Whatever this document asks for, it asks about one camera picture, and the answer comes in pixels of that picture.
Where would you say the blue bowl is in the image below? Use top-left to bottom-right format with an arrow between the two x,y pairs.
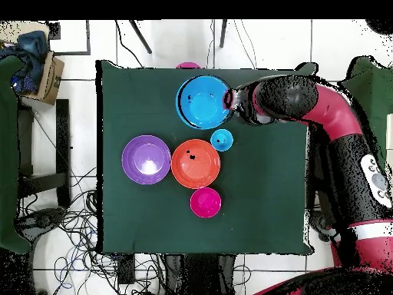
175,75 -> 235,131

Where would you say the blue cup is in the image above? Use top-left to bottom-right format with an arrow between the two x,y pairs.
210,128 -> 235,153

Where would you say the orange bowl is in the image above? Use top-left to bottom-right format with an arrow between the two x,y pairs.
170,138 -> 221,190

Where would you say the purple bowl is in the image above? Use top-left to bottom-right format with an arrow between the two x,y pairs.
121,134 -> 172,186

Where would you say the black tripod leg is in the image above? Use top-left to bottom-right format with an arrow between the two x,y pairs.
219,19 -> 229,49
128,19 -> 154,55

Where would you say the small pink bowl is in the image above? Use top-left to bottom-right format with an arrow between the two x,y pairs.
190,187 -> 222,219

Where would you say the dark green table cloth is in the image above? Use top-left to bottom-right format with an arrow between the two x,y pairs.
95,58 -> 319,256

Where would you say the green cloth side table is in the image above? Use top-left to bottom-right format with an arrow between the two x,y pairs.
0,55 -> 33,255
337,55 -> 393,173

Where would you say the black framed board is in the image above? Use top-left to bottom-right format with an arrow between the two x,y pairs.
48,19 -> 92,57

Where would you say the cardboard box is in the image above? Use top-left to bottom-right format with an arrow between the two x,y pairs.
22,50 -> 66,106

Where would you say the black power adapter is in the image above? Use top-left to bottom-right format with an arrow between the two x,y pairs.
117,254 -> 137,286

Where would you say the blue fabric bag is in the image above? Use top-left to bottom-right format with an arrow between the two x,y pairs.
0,29 -> 51,94

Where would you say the floor cable tangle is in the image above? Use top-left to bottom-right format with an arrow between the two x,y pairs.
18,167 -> 165,295

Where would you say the black stool frame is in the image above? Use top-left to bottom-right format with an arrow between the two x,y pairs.
17,98 -> 72,209

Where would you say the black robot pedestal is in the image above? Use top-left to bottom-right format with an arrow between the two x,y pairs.
163,253 -> 238,295

